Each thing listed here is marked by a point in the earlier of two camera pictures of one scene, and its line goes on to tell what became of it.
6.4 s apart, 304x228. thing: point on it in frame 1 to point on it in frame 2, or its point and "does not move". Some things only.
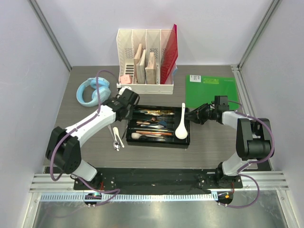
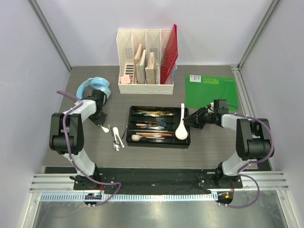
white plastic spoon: (158, 127) does not move
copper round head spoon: (153, 119) to (150, 125)
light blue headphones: (104, 91) does not move
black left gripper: (130, 114) to (100, 121)
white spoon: (116, 131) does not move
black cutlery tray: (156, 124) does not move
